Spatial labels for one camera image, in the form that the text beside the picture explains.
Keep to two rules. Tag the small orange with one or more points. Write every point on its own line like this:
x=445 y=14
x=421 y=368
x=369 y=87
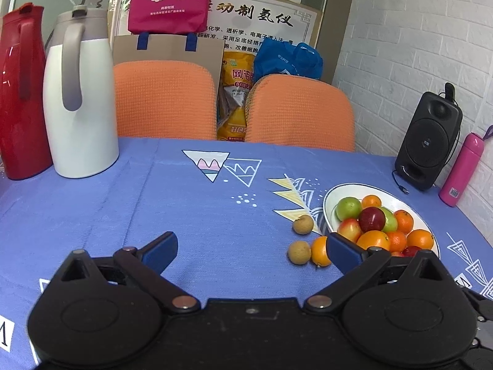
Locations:
x=319 y=252
x=371 y=201

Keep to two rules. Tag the blue plastic bag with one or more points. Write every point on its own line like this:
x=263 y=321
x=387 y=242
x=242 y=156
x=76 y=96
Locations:
x=285 y=59

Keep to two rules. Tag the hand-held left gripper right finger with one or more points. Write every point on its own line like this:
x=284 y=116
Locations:
x=342 y=250

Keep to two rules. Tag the brown longan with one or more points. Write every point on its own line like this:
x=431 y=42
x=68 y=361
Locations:
x=299 y=252
x=302 y=224

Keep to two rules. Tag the magenta fabric bag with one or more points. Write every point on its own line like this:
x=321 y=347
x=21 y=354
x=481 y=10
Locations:
x=169 y=4

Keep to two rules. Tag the blue printed tablecloth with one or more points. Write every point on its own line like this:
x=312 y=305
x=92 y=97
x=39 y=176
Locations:
x=154 y=200

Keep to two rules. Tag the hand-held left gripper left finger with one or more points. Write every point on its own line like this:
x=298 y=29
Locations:
x=161 y=248

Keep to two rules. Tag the brown paper bag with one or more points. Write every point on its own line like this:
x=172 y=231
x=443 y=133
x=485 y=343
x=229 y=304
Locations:
x=165 y=48

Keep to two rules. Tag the white thermos jug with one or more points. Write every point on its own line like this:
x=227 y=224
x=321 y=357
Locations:
x=84 y=123

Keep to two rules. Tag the red yellow plum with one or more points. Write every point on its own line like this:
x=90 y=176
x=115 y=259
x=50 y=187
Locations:
x=349 y=229

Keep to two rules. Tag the yellow food packet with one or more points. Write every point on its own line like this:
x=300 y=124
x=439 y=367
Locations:
x=235 y=84

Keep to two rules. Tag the white plate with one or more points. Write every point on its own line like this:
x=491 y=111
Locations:
x=396 y=202

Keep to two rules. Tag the pink bottle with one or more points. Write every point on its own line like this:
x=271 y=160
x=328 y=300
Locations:
x=460 y=169

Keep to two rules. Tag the orange chair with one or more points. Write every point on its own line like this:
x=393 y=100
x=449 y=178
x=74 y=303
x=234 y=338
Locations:
x=300 y=111
x=165 y=100

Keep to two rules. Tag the wall poster with calligraphy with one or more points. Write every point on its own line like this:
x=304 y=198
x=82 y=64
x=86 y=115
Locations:
x=262 y=15

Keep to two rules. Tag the green jujube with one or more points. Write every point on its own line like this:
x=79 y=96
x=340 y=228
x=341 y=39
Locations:
x=391 y=223
x=348 y=208

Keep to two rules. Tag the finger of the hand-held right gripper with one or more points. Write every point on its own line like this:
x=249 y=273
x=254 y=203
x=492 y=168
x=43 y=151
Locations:
x=477 y=296

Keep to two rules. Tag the red thermos jug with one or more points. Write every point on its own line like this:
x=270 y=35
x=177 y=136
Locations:
x=19 y=104

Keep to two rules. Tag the black speaker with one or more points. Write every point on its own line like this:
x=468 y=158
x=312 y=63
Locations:
x=427 y=142

